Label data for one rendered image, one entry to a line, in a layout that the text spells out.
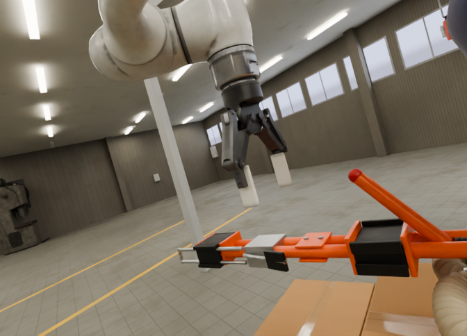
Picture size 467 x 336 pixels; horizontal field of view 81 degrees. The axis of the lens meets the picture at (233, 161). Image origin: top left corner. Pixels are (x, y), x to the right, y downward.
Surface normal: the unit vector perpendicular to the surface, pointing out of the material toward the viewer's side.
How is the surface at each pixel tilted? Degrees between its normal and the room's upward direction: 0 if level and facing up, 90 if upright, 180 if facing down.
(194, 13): 87
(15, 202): 90
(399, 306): 0
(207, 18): 95
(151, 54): 127
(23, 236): 90
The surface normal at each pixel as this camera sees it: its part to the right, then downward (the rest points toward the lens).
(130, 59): -0.06, 0.68
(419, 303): -0.28, -0.96
